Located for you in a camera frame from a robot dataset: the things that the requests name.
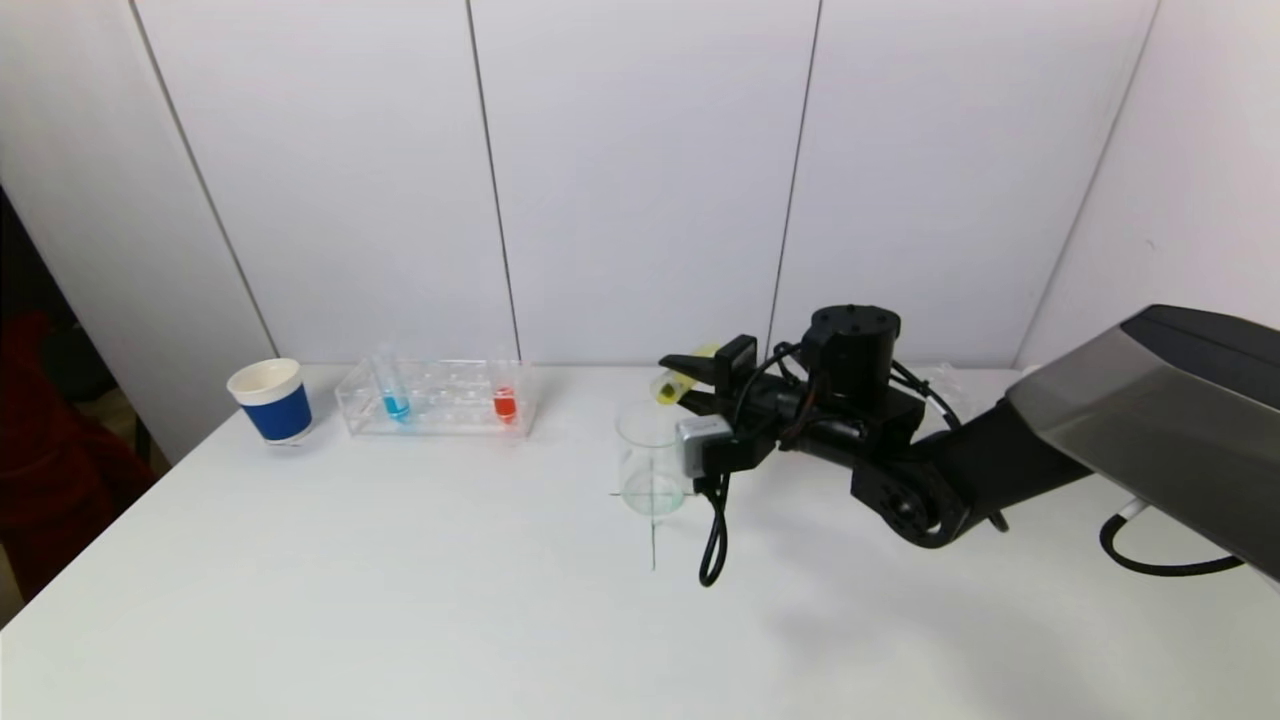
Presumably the test tube with red liquid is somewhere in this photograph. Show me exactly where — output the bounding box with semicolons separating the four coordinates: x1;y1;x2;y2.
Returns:
490;350;519;425

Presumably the test tube with yellow liquid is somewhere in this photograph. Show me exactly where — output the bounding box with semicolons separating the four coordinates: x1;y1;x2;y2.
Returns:
650;343;721;406

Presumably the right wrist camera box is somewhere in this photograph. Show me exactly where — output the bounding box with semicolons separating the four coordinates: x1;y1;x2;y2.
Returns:
676;415;737;477

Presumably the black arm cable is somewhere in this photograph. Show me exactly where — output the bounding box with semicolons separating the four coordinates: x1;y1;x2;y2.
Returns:
1100;498;1247;579

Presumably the test tube with blue liquid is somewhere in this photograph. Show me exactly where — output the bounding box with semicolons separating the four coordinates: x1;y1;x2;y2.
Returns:
372;345;412;423

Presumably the blue and white paper cup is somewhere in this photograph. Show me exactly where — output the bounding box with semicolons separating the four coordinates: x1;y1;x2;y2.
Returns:
227;358;314;446

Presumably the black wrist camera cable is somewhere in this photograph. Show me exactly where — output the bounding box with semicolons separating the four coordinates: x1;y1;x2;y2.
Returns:
697;470;732;588

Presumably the clear glass beaker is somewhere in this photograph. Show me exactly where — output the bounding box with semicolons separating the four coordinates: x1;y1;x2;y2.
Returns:
615;402;692;518

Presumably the dark red garment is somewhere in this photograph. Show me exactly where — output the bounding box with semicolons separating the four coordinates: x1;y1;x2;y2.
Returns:
0;310;156;601

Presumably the clear acrylic test tube rack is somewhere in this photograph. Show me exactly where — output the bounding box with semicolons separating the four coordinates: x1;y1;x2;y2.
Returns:
912;365;969;426
335;360;536;439

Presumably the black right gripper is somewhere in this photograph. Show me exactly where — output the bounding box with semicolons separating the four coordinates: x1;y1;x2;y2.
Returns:
659;334;805;429

